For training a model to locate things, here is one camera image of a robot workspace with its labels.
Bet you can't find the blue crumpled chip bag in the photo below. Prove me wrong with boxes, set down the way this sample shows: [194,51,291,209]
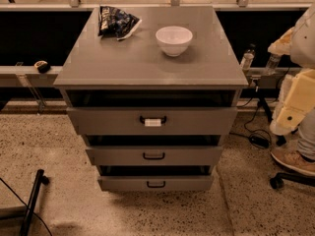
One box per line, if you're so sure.
[98,6,142,41]

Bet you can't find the grey drawer cabinet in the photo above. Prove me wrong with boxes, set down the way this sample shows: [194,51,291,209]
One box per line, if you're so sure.
[54,7,247,177]

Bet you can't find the black stand leg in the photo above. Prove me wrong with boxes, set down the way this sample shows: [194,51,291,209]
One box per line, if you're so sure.
[19,169,49,236]

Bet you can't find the grey top drawer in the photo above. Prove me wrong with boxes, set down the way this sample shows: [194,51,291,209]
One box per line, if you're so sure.
[67,107,237,136]

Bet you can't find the brown shoe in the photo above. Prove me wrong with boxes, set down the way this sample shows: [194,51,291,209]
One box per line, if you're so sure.
[271,149,315,177]

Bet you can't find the white tape on handle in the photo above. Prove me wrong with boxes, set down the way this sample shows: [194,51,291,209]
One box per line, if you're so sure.
[144,119,161,127]

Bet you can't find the black power adapter with cable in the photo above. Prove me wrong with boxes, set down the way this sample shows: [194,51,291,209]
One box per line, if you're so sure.
[229,67,291,149]

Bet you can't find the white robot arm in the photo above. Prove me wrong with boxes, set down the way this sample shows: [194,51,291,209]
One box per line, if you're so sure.
[268,4,315,136]

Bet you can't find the grey bottom drawer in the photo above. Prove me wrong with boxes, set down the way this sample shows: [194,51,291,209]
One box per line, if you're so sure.
[97,175,214,192]

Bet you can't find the clear water bottle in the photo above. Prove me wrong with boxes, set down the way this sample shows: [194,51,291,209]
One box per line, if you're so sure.
[240,44,256,72]
[265,54,282,76]

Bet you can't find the person leg in light trousers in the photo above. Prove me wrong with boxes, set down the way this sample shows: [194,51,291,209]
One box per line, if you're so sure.
[297,110,315,160]

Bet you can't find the clear water bottle right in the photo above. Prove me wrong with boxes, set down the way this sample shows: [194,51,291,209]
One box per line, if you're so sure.
[265,54,282,76]

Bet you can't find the white ceramic bowl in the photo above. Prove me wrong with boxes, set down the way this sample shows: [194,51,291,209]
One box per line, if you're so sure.
[156,26,193,57]

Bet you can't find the clear water bottle left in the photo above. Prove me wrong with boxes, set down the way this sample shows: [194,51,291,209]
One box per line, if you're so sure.
[240,44,256,72]

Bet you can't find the black yellow tape measure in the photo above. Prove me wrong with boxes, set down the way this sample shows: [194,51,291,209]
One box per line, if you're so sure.
[34,60,51,74]

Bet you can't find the grey middle drawer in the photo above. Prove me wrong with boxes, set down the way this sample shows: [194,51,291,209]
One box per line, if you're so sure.
[86,146,222,166]

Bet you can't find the black tripod leg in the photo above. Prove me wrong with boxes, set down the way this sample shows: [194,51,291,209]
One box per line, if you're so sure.
[256,88,286,147]

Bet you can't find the grey drawer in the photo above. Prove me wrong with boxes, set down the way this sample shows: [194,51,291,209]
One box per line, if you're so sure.
[97,175,214,192]
[86,146,222,166]
[67,107,237,136]

